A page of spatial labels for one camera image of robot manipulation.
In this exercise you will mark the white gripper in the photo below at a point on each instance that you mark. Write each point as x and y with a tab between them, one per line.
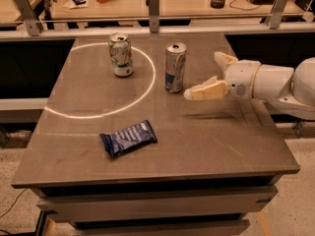
242	79

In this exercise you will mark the silver blue redbull can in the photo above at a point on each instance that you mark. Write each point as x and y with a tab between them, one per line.
175	59

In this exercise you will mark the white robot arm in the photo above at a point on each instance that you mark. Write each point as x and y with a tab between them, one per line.
288	90

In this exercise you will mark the blue rxbar wrapper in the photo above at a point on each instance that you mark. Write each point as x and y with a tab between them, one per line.
129	138

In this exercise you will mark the green white soda can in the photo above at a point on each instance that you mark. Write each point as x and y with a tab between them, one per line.
120	53

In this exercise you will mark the black mesh pen cup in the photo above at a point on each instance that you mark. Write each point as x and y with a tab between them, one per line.
217	4

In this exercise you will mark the grey drawer front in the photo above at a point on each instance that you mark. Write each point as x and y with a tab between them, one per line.
158	204

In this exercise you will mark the middle metal bracket post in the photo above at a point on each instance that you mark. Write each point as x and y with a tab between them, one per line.
153	15

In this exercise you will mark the metal bracket post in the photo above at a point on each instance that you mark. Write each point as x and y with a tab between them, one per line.
274	19
153	15
31	21

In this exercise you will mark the right metal bracket post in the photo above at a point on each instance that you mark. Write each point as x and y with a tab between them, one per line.
274	19

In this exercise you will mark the horizontal metal rail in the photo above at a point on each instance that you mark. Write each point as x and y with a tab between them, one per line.
20	35

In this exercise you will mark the left metal bracket post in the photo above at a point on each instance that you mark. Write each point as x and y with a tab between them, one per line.
31	21

